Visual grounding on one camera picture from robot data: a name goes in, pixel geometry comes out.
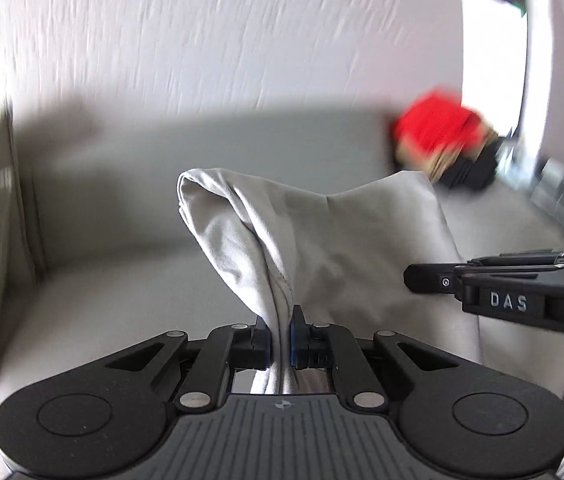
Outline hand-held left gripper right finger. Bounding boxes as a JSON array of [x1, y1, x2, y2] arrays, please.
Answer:
[[287, 305, 455, 411]]

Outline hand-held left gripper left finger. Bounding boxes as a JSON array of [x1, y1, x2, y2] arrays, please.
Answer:
[[104, 315, 271, 411]]

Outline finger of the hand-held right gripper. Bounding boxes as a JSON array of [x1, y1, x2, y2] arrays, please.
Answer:
[[404, 251, 564, 295]]

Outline light grey pants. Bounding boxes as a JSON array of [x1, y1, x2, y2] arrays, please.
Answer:
[[177, 167, 483, 397]]

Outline tan folded cloth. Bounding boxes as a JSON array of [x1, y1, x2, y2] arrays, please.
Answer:
[[396, 127, 500, 173]]

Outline black folded cloth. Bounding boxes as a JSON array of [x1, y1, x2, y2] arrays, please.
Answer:
[[434, 137, 518, 192]]

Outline red folded cloth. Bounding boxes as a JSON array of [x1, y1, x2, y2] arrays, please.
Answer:
[[393, 87, 483, 155]]

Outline grey sofa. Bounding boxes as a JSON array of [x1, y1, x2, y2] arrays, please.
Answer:
[[0, 105, 564, 480]]

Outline bright window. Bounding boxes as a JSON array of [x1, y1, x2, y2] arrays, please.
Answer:
[[456, 0, 564, 161]]

